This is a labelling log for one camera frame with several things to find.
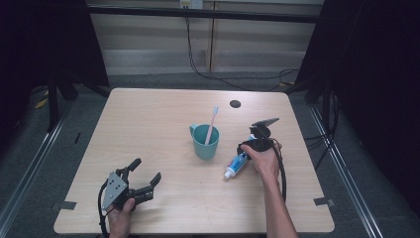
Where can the blue toothpaste tube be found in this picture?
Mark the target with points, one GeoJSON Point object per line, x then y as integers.
{"type": "Point", "coordinates": [236, 165]}

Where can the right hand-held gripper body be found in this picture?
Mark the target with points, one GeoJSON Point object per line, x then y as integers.
{"type": "Point", "coordinates": [261, 137]}

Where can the black curtain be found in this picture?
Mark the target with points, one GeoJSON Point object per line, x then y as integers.
{"type": "Point", "coordinates": [373, 82]}
{"type": "Point", "coordinates": [43, 46]}

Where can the white wall socket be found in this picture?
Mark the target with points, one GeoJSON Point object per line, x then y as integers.
{"type": "Point", "coordinates": [191, 4]}

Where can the black table grommet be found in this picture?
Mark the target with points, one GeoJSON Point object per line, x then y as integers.
{"type": "Point", "coordinates": [235, 103]}

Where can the metal floor rail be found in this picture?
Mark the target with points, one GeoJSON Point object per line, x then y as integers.
{"type": "Point", "coordinates": [346, 178]}
{"type": "Point", "coordinates": [29, 172]}

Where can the black stand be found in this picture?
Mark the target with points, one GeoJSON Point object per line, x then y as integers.
{"type": "Point", "coordinates": [325, 99]}
{"type": "Point", "coordinates": [52, 99]}

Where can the grey tape strip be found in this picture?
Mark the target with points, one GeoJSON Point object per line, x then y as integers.
{"type": "Point", "coordinates": [64, 205]}
{"type": "Point", "coordinates": [324, 201]}

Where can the pink toothbrush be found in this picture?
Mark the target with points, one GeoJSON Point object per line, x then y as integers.
{"type": "Point", "coordinates": [211, 124]}

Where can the person's right hand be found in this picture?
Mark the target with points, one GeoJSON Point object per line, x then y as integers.
{"type": "Point", "coordinates": [264, 162]}

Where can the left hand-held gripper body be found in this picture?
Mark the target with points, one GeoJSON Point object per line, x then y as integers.
{"type": "Point", "coordinates": [115, 191]}

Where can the light blue plastic cup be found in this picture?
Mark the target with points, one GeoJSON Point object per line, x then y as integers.
{"type": "Point", "coordinates": [204, 150]}

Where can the person's left hand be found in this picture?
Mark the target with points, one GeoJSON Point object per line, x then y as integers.
{"type": "Point", "coordinates": [120, 218]}

